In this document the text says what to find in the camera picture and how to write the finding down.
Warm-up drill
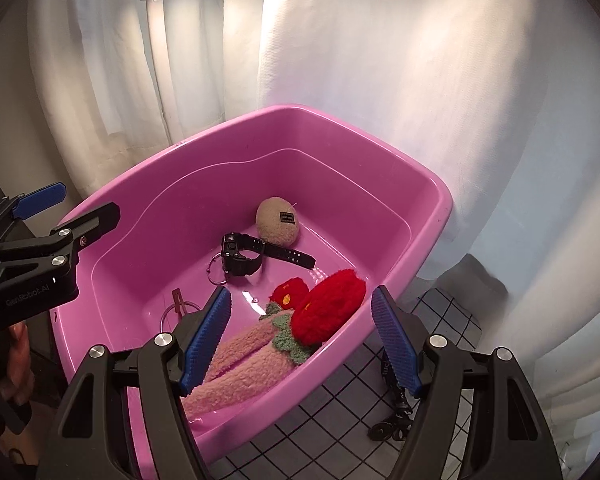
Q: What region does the silver plain bangle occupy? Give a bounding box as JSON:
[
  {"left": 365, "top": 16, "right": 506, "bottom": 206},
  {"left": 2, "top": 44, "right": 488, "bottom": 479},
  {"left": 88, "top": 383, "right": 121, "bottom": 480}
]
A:
[{"left": 159, "top": 301, "right": 200, "bottom": 333}]

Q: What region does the brown hair clip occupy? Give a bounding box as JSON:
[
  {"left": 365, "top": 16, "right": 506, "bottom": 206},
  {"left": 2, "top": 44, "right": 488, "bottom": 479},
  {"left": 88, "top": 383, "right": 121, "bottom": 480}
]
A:
[{"left": 172, "top": 288, "right": 186, "bottom": 320}]

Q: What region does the silver clasp bangle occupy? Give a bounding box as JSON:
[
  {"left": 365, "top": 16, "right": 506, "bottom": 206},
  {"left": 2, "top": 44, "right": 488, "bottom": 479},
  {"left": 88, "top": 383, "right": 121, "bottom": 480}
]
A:
[{"left": 206, "top": 252, "right": 227, "bottom": 286}]

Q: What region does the black digital wristwatch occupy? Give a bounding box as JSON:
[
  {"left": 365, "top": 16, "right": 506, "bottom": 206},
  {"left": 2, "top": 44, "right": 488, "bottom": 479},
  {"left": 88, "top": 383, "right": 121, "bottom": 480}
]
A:
[{"left": 220, "top": 232, "right": 315, "bottom": 278}]

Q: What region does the beige plush hair clip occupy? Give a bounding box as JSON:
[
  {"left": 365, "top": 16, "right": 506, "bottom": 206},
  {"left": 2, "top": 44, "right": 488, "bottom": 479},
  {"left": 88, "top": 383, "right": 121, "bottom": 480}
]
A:
[{"left": 256, "top": 197, "right": 299, "bottom": 247}]

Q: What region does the pink fuzzy flower headband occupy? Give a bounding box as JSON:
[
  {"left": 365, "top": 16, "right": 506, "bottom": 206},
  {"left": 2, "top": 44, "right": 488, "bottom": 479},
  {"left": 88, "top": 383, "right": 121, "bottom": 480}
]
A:
[{"left": 183, "top": 269, "right": 366, "bottom": 419}]

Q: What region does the person's hand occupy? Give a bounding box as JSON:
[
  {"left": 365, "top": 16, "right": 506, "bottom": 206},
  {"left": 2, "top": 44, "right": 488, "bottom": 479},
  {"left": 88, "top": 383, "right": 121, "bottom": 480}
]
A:
[{"left": 0, "top": 322, "right": 34, "bottom": 405}]

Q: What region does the pink plastic tub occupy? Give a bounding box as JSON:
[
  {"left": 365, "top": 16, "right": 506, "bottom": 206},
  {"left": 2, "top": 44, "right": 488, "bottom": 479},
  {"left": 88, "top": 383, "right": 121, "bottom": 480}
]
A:
[{"left": 49, "top": 103, "right": 454, "bottom": 480}]

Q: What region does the white curtain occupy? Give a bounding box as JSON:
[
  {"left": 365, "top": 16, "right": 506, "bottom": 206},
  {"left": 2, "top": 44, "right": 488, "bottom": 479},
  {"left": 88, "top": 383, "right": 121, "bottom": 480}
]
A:
[{"left": 28, "top": 0, "right": 600, "bottom": 477}]

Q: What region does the black coiled hair tie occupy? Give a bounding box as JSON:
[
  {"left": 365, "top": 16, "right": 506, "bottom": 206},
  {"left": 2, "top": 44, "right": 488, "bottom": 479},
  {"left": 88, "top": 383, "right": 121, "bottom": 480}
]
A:
[{"left": 367, "top": 353, "right": 422, "bottom": 443}]

